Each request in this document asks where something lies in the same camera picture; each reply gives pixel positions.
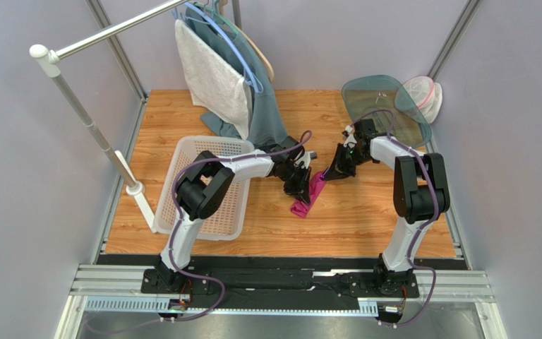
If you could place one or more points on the blue clothes hanger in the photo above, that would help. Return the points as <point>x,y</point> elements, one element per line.
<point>206,19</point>

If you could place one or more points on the wooden clothes hanger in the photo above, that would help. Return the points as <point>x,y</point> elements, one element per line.
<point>237,24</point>

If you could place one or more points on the white plastic basket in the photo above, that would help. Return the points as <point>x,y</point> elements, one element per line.
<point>226,223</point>

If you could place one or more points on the green clothes hanger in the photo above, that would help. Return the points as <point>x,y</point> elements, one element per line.
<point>213,11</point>

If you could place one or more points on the blue-grey shirt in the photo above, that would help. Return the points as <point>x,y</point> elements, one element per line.
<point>266,124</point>

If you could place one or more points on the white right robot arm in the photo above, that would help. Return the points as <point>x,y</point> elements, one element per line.
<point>420,194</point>

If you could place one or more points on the white towel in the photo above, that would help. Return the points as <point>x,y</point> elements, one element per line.
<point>215,85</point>

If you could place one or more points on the white mesh laundry bag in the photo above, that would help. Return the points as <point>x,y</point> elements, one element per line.
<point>423,93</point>

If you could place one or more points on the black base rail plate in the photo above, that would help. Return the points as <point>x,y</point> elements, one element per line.
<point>283,283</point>

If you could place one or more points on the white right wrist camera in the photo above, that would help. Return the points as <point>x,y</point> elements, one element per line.
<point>349,137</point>

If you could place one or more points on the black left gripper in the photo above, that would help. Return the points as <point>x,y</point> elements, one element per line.
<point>302,187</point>

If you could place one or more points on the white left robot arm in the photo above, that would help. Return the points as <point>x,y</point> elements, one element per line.
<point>215,184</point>

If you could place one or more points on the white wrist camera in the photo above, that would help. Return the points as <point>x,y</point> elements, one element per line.
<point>349,137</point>
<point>305,160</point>

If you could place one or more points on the white clothes rack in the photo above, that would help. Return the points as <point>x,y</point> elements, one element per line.
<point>100,86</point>

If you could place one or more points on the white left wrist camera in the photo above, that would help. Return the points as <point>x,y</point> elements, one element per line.
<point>305,160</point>

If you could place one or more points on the transparent teal plastic lid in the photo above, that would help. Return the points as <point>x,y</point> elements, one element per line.
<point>384,100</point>

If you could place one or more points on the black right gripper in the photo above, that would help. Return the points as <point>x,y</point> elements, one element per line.
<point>344,157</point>

